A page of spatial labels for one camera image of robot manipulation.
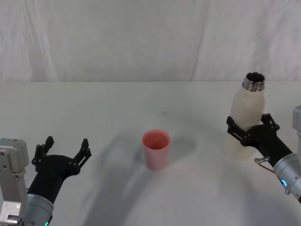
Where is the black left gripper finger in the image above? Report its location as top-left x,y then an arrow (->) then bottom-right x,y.
69,138 -> 92,176
32,136 -> 55,166

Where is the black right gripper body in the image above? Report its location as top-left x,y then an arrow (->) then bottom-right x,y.
244,124 -> 295,169

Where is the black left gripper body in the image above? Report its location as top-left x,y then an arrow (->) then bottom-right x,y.
27,154 -> 80,205

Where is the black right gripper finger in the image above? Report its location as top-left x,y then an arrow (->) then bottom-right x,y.
226,115 -> 250,146
260,113 -> 281,132

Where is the cream vacuum bottle steel neck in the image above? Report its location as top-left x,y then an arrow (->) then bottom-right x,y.
223,72 -> 267,161

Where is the white tablecloth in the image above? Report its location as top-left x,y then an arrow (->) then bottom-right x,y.
0,80 -> 301,226

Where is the pink plastic cup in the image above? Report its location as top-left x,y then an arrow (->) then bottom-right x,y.
142,129 -> 171,171

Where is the white curtain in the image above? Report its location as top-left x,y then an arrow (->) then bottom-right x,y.
0,0 -> 301,83

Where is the thin dark cable silver plug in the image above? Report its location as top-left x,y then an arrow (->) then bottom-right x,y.
254,156 -> 276,174

